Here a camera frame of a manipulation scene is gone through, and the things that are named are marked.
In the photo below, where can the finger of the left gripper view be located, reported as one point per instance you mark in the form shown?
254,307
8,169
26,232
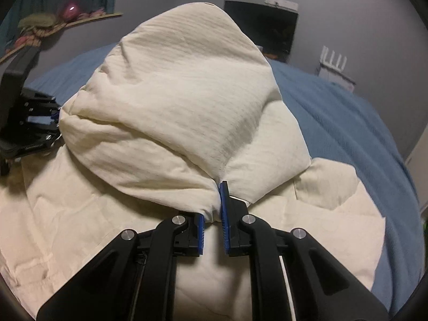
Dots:
54,115

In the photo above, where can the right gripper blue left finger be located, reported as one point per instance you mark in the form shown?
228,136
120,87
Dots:
189,238

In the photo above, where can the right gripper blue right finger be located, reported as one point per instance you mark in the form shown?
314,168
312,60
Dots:
238,236

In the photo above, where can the cream hooded puffer jacket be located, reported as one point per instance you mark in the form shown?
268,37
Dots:
183,102

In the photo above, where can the wooden shelf with flowers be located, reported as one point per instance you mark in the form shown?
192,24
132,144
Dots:
34,28

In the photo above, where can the blue fleece bed blanket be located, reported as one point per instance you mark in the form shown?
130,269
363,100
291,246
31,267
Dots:
341,127

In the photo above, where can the white wifi router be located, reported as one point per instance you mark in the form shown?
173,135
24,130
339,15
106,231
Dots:
332,67

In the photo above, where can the black wall monitor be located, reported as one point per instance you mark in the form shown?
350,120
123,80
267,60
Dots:
270,28

